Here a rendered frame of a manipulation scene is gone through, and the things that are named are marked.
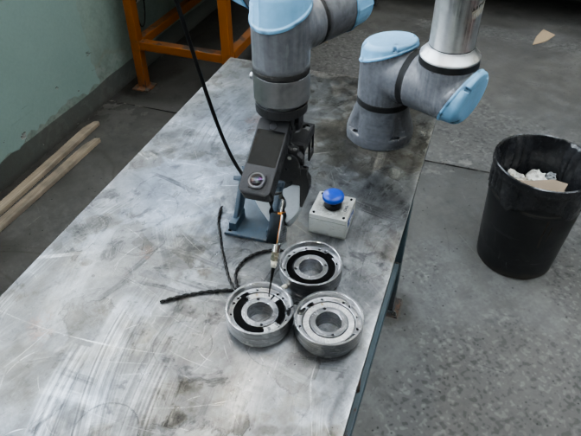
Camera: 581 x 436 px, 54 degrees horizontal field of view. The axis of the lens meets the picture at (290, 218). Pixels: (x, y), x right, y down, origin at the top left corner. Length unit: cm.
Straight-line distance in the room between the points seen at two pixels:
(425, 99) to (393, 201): 21
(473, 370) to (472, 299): 29
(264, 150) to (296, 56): 13
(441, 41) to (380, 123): 24
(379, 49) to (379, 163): 24
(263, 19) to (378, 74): 54
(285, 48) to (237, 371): 46
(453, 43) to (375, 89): 20
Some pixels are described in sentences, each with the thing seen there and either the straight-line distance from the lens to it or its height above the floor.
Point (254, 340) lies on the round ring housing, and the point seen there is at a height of 83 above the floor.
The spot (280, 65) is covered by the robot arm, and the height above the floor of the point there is 120.
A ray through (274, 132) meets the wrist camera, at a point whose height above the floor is 110.
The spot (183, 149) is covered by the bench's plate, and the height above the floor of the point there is 80.
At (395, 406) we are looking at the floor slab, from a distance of 179.
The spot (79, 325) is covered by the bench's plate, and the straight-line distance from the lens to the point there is 97.
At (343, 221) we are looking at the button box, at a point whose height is 84.
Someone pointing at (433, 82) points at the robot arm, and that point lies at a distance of 114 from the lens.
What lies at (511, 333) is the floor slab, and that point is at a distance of 205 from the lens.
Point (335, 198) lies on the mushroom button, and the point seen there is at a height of 87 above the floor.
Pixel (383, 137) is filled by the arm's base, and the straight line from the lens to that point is 127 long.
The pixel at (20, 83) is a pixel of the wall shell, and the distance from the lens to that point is 273.
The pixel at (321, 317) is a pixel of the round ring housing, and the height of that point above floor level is 82.
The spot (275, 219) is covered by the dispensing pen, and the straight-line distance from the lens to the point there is 87.
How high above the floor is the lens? 152
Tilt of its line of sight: 41 degrees down
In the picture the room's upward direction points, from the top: straight up
